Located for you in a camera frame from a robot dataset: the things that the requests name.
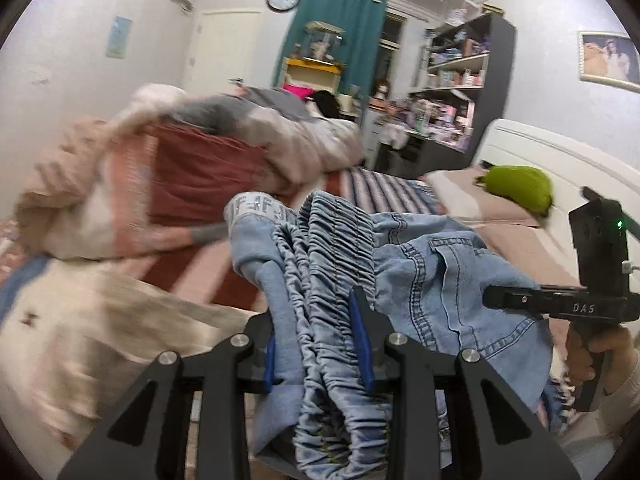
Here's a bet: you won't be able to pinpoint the person's right forearm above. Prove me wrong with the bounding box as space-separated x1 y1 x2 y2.
555 360 640 461

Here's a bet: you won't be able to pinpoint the person's right hand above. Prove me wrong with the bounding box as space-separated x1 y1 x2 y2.
565 322 640 396

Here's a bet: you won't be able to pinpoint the window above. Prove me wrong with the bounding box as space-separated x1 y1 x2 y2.
377 10 406 86

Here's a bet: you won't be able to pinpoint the dark bookshelf with items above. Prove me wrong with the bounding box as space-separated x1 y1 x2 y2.
407 12 516 178

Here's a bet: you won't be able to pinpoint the white bed headboard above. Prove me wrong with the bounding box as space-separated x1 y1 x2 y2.
472 119 640 301

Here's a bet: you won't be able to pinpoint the green plush toy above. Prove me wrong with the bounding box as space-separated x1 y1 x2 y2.
475 165 553 218

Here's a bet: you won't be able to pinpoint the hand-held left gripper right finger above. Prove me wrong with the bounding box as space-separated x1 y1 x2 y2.
349 287 583 480

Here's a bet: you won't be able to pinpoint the beige patterned cloth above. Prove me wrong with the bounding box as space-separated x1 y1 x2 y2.
0 255 261 480

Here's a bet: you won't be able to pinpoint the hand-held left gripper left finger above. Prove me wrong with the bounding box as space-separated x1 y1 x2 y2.
57 312 281 480

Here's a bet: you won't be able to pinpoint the beige pink pillow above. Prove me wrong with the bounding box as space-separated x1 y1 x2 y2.
480 220 581 286
425 169 541 228

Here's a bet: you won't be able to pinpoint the pink beige duvet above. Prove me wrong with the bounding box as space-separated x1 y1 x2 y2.
12 117 236 261

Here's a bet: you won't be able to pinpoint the black and white plush toy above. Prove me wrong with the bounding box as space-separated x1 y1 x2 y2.
307 90 341 117

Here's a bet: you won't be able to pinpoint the white door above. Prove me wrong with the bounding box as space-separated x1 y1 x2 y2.
182 8 266 93

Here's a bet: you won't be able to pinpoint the light blue denim pants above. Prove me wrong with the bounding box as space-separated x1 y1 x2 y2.
224 190 556 480

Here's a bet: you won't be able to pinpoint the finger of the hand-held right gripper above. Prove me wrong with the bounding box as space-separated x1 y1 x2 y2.
482 284 547 318

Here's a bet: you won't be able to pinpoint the clear display box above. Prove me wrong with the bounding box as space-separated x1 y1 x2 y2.
441 0 483 23

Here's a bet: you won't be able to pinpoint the red pillow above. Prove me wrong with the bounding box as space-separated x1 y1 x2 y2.
145 124 281 231

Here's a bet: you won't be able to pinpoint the glass display case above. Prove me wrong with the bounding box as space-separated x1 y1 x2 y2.
298 21 346 63

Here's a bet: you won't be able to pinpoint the teal curtain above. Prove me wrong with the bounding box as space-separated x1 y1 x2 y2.
272 0 388 96

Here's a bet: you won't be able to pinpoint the framed wall picture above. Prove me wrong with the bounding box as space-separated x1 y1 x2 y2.
577 30 640 92

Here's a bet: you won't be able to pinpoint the yellow shelf unit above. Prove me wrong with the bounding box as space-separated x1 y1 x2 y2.
281 56 346 92

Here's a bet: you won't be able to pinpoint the small wall poster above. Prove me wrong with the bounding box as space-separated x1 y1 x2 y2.
106 15 134 59

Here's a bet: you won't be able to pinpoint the striped blanket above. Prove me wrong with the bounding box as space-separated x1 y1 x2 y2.
135 166 441 311

